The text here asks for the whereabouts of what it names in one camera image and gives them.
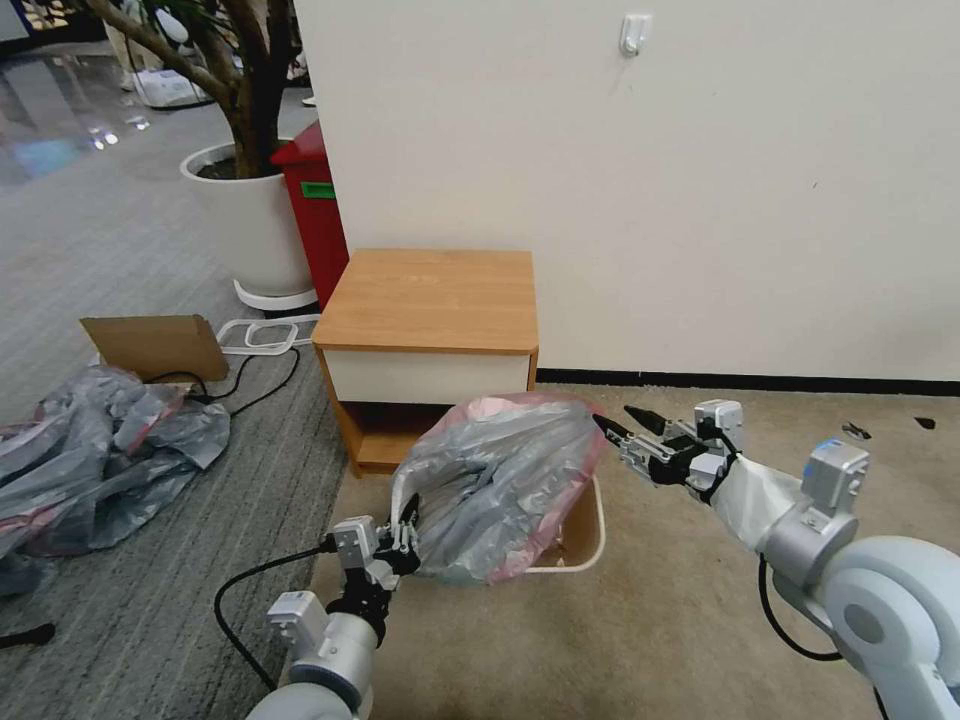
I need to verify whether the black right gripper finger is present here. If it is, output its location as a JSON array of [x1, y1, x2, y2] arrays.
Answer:
[[623, 405, 697, 450], [592, 412, 666, 472]]

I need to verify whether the grey garbage bag pink rim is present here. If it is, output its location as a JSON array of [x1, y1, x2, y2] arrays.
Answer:
[[389, 391, 610, 588]]

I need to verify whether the beige plastic trash can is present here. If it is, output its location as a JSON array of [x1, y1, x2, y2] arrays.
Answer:
[[523, 475, 607, 576]]

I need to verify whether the pile of grey garbage bags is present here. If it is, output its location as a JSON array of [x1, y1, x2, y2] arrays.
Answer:
[[0, 365, 232, 580]]

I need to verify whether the wooden nightstand white drawer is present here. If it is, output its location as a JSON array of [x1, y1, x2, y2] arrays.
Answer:
[[311, 248, 541, 479]]

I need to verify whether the white planter base tray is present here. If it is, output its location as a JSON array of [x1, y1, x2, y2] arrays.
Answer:
[[232, 278, 322, 313]]

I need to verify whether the brown cardboard box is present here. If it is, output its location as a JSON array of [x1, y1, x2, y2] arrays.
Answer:
[[79, 314, 231, 388]]

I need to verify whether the red plastic bin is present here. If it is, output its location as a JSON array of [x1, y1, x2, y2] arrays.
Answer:
[[269, 119, 352, 313]]

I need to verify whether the white round planter pot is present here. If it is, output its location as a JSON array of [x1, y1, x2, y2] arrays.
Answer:
[[178, 140, 320, 298]]

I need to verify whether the black flat object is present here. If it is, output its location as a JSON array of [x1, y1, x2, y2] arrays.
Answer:
[[0, 621, 58, 652]]

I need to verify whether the brown tree trunk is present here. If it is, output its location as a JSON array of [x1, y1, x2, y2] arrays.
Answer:
[[74, 0, 303, 180]]

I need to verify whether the white background equipment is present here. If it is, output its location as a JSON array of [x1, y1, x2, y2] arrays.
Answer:
[[131, 65, 205, 112]]

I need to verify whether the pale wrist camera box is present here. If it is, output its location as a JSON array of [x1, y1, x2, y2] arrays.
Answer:
[[331, 516, 378, 576], [692, 399, 745, 454]]

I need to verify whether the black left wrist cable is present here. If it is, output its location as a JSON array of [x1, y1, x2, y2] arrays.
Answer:
[[214, 542, 340, 693]]

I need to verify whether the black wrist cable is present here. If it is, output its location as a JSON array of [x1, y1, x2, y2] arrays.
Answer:
[[214, 542, 340, 693], [756, 553, 846, 663]]

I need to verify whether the black floor cable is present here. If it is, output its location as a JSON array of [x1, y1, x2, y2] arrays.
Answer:
[[148, 346, 303, 418]]

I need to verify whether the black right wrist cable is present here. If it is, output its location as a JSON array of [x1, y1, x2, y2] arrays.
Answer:
[[756, 553, 846, 663]]

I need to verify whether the white wall hook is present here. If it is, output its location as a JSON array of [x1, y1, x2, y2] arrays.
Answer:
[[618, 12, 653, 58]]

